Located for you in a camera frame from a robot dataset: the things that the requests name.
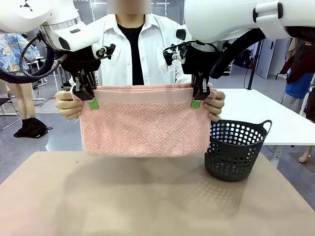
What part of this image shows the person in white shirt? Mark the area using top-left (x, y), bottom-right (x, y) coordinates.
top-left (70, 0), bottom-right (195, 87)

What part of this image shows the black stand pole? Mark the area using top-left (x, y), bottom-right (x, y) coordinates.
top-left (247, 40), bottom-right (262, 90)

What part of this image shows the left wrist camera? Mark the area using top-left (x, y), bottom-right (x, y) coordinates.
top-left (92, 43), bottom-right (116, 59)

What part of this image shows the thick black cable hose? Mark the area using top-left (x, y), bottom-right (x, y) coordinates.
top-left (210, 28), bottom-right (268, 80)
top-left (0, 46), bottom-right (56, 85)

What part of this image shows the maroon hanging garment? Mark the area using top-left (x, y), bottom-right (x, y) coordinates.
top-left (280, 36), bottom-right (315, 84)

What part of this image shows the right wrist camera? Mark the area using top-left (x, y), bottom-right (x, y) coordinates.
top-left (162, 43), bottom-right (188, 66)

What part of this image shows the person's right hand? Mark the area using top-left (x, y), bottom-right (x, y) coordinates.
top-left (55, 90), bottom-right (86, 121)

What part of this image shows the white standing desk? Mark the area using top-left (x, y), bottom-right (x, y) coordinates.
top-left (26, 56), bottom-right (50, 101)

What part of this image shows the black cloth pile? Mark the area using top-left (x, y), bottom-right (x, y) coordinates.
top-left (13, 117), bottom-right (49, 138)

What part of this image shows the white table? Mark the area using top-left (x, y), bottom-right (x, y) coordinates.
top-left (213, 88), bottom-right (315, 146)

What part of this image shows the person's left hand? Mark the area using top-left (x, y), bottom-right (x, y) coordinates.
top-left (203, 90), bottom-right (226, 123)

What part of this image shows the pink terry towel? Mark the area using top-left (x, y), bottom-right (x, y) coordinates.
top-left (71, 83), bottom-right (219, 158)

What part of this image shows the white door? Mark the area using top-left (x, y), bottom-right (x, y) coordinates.
top-left (255, 38), bottom-right (291, 79)

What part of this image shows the mannequin in blue floral shirt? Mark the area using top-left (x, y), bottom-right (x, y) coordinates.
top-left (0, 33), bottom-right (40, 123)

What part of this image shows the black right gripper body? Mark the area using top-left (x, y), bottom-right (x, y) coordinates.
top-left (182, 46), bottom-right (223, 76)

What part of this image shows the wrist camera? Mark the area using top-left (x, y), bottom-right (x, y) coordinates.
top-left (162, 43), bottom-right (188, 66)
top-left (92, 43), bottom-right (116, 59)

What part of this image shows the thin black cable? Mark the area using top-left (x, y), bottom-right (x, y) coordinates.
top-left (19, 33), bottom-right (68, 81)

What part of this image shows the blue hanging garment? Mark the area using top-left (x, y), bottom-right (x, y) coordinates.
top-left (285, 72), bottom-right (315, 100)

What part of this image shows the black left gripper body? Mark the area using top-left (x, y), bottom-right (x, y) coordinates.
top-left (60, 45), bottom-right (102, 74)

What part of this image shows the black chair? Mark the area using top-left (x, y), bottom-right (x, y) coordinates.
top-left (0, 97), bottom-right (22, 131)

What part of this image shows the black perforated plastic basket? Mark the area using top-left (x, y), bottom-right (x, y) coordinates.
top-left (204, 119), bottom-right (273, 182)

